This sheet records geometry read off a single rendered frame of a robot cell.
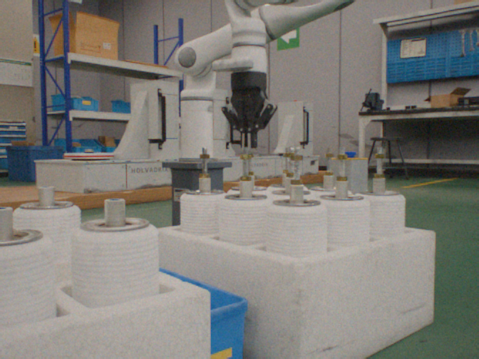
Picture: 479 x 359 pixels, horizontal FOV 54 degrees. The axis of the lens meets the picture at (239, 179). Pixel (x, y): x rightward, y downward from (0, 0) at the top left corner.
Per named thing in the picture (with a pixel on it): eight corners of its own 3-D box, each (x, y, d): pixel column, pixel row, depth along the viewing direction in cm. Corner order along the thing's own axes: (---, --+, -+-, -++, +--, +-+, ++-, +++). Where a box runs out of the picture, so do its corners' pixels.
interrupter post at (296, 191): (307, 206, 74) (307, 184, 73) (295, 206, 72) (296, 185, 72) (297, 204, 76) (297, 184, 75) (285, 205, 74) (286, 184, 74)
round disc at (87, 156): (54, 160, 298) (54, 152, 297) (96, 159, 321) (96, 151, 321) (80, 161, 278) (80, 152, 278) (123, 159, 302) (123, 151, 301)
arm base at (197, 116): (174, 162, 134) (173, 101, 133) (197, 161, 141) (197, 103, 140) (197, 162, 128) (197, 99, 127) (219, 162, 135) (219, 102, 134)
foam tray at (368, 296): (151, 318, 94) (150, 229, 93) (284, 281, 120) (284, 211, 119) (300, 393, 65) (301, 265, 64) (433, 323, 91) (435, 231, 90)
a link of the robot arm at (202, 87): (189, 49, 139) (189, 107, 140) (173, 42, 130) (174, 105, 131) (218, 46, 135) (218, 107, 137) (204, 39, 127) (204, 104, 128)
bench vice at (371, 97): (373, 113, 558) (373, 92, 556) (387, 112, 547) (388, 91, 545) (357, 111, 526) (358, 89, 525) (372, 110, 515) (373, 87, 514)
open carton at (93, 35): (45, 58, 580) (45, 16, 577) (95, 66, 637) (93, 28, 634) (74, 53, 546) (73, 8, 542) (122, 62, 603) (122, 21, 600)
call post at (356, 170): (326, 283, 117) (326, 159, 115) (342, 278, 122) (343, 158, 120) (349, 290, 112) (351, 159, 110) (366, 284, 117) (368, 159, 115)
